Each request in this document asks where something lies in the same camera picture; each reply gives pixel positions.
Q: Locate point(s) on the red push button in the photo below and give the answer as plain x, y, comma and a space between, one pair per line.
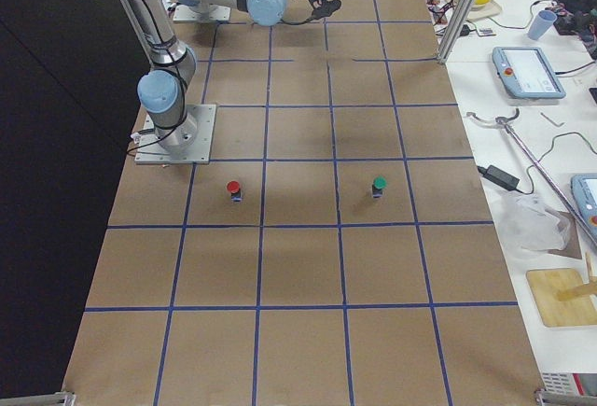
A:
234, 188

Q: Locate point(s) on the green push button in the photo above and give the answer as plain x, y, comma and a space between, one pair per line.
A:
378, 186

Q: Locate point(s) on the brown paper table cover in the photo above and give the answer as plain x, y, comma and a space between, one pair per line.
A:
309, 291

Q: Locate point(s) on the black power adapter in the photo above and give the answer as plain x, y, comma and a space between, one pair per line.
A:
499, 177

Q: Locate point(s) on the metal rod with hook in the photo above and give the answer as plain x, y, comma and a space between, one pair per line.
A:
505, 123

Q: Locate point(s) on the clear plastic bag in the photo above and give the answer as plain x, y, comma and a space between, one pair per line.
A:
527, 226

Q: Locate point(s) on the upper blue teach pendant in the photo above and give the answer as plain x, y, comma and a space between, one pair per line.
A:
526, 73

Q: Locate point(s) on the blue teach pendant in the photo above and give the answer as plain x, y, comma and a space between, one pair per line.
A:
583, 187
526, 73

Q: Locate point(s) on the wooden cutting board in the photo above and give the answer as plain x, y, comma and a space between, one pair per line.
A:
562, 297

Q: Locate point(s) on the lower blue teach pendant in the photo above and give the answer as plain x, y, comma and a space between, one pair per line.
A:
583, 187

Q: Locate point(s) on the blue plastic cup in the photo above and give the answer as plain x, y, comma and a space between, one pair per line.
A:
543, 20

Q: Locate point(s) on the aluminium frame post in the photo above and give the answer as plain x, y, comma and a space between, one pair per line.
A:
453, 30

